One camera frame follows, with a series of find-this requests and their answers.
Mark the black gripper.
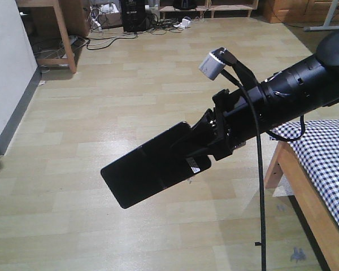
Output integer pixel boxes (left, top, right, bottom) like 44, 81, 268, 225
172, 89, 257, 160

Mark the black smartphone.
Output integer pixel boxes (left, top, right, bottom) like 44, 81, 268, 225
101, 121, 211, 209

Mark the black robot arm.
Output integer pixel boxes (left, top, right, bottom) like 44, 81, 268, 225
172, 30, 339, 160

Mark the white desk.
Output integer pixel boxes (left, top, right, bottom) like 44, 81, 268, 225
303, 1, 339, 32

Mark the white power strip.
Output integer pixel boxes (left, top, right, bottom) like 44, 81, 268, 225
173, 17, 192, 29

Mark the black white checkered bedsheet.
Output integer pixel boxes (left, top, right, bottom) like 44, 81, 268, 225
270, 118, 339, 235

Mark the black speaker box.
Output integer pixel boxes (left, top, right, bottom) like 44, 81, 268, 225
120, 0, 146, 32

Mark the wooden cabinet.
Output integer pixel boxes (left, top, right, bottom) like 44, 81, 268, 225
263, 0, 320, 23

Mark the black camera cable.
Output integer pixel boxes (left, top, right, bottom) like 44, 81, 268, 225
223, 50, 306, 271

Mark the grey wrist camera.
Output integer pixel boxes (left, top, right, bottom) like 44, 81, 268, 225
198, 47, 228, 81

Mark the wooden bed frame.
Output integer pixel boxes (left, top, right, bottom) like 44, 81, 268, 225
264, 141, 339, 270

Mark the wooden desk leg frame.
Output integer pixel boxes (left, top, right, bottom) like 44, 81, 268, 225
16, 1, 90, 73

